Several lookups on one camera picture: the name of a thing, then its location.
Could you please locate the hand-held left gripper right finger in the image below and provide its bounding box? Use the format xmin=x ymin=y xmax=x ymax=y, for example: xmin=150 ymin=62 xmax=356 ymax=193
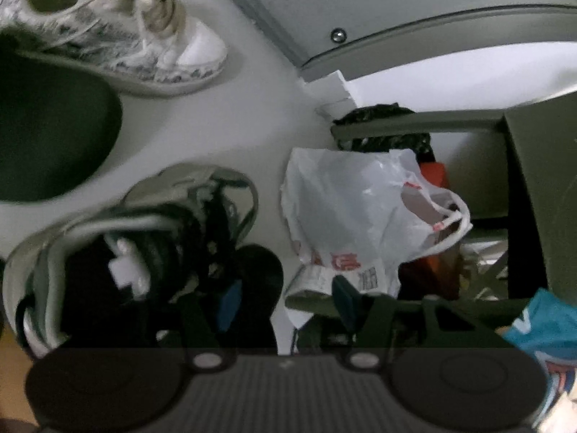
xmin=332 ymin=275 xmax=510 ymax=373

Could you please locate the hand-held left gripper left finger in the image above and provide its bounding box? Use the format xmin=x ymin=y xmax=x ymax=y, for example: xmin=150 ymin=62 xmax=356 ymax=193
xmin=67 ymin=280 xmax=244 ymax=373

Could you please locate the black suede clog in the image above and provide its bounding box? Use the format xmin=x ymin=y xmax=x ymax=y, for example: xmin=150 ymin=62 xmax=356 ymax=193
xmin=0 ymin=29 xmax=123 ymax=203
xmin=230 ymin=244 xmax=285 ymax=353

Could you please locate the grey navy mesh sneaker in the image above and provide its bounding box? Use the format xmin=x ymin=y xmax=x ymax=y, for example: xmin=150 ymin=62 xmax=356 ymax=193
xmin=2 ymin=162 xmax=260 ymax=359

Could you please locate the white patterned sneaker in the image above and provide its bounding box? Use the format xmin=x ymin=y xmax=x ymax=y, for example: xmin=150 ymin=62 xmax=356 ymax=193
xmin=0 ymin=0 xmax=228 ymax=96

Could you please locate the white plastic bag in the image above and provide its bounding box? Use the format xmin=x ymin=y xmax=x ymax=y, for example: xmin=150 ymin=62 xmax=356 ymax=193
xmin=280 ymin=146 xmax=473 ymax=330

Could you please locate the red packet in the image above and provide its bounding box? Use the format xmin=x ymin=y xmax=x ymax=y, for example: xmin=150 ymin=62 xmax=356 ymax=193
xmin=419 ymin=160 xmax=452 ymax=190

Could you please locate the black crinkled bag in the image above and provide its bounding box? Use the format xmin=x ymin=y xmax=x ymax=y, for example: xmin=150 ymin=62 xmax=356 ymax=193
xmin=332 ymin=103 xmax=436 ymax=163

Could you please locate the grey door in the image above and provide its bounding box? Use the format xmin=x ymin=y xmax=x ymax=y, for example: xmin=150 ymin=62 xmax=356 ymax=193
xmin=198 ymin=0 xmax=577 ymax=82

